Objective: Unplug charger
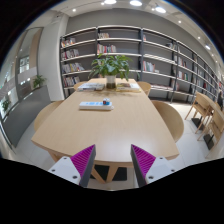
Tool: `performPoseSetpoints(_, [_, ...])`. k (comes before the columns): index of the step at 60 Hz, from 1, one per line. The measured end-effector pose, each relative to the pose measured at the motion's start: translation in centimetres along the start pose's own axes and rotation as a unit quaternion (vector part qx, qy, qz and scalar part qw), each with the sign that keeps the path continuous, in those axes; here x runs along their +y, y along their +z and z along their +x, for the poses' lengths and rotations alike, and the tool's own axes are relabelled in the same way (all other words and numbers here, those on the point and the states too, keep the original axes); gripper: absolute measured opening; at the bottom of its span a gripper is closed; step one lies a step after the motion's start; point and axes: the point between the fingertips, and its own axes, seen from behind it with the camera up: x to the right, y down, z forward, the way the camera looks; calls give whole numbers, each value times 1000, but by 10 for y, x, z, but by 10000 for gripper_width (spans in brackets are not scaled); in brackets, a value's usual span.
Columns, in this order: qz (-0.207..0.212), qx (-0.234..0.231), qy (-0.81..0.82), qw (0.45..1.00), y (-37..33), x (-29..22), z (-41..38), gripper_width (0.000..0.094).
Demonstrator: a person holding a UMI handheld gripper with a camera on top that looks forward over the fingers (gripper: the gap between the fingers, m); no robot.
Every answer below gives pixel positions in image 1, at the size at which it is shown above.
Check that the yellow-covered book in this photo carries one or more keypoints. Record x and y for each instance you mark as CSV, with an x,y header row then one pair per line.
x,y
128,87

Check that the white-covered book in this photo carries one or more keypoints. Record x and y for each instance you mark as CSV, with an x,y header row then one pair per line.
x,y
90,86

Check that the grey bookshelf unit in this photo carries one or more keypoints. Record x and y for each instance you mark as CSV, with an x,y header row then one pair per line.
x,y
156,53

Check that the small potted green plant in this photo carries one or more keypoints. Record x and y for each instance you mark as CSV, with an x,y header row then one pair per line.
x,y
6,105
38,81

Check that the white power strip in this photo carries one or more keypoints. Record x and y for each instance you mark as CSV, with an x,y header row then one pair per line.
x,y
90,106

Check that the ceiling lights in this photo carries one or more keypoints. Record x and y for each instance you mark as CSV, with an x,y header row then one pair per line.
x,y
135,3

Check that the slatted wooden chair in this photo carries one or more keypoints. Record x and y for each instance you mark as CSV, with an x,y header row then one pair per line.
x,y
216,126
201,106

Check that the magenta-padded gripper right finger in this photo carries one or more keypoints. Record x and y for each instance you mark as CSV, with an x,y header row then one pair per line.
x,y
150,166

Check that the large potted green plant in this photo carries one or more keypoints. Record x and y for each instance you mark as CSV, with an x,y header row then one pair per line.
x,y
110,65

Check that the round-backed wooden chair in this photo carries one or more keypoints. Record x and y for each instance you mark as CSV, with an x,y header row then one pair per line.
x,y
79,85
170,118
45,115
145,87

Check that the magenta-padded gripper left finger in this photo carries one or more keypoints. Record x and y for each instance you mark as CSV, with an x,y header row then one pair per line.
x,y
75,166

